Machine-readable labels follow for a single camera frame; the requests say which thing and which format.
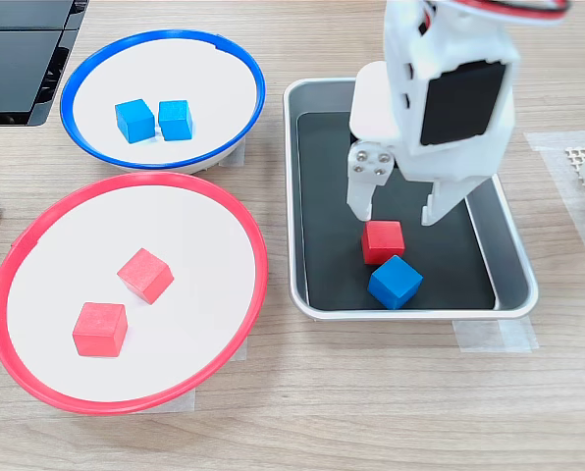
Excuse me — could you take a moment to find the black flat device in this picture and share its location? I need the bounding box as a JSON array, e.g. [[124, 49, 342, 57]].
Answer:
[[0, 0, 90, 128]]

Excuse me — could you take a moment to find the black tray liner mat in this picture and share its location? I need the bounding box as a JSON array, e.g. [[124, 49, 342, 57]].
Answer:
[[295, 110, 498, 312]]

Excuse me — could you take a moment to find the white dish red rim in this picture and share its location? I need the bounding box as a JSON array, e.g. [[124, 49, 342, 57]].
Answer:
[[0, 171, 270, 417]]

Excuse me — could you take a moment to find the red white servo cable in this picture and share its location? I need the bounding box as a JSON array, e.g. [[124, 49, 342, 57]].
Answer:
[[422, 0, 572, 26]]

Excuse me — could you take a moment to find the silver metal tray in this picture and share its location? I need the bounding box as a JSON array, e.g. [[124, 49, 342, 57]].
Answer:
[[282, 74, 540, 323]]

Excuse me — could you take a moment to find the white dish blue rim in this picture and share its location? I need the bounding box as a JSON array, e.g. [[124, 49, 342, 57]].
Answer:
[[59, 28, 267, 176]]

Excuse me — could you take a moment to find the blue wooden cube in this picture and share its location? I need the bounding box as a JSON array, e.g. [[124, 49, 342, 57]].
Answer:
[[114, 98, 156, 145], [367, 254, 425, 311], [157, 99, 194, 142]]

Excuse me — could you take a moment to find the red wooden cube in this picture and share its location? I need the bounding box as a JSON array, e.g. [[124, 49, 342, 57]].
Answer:
[[116, 247, 176, 306], [360, 220, 405, 266], [72, 301, 129, 359]]

